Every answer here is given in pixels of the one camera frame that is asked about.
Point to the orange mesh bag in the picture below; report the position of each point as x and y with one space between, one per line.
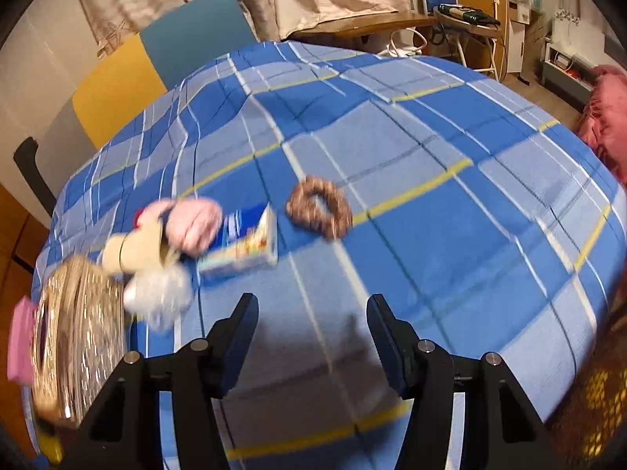
597 401

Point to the grey white shelf unit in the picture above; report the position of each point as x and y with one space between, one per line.
563 73

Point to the red soft cloth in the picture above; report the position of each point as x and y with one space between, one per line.
140 218

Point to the brown scrunchie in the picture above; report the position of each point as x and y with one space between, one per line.
299 200

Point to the embossed silver metal tray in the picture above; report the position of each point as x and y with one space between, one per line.
73 342

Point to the grey yellow blue headboard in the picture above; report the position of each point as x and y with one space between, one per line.
117 83

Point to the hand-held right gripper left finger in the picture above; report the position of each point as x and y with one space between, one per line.
242 338

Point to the wooden wardrobe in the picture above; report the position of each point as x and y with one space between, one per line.
14 254

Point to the blue plaid blanket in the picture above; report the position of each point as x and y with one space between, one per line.
441 230

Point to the pink cardboard box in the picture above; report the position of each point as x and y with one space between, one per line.
19 347

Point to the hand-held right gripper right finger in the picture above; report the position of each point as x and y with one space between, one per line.
387 347

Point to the tissue packet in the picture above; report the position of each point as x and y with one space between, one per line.
240 254

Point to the beige mesh cloth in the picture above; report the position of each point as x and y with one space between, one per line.
137 252

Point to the pink fluffy scrunchie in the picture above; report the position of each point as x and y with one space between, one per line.
196 225

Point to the pink cloth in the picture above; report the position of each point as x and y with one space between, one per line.
607 112

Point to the green black tool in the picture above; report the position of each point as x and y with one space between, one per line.
465 12

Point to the white cabinet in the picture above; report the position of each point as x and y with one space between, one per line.
524 34

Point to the white fluffy scrunchie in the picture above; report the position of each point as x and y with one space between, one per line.
156 293

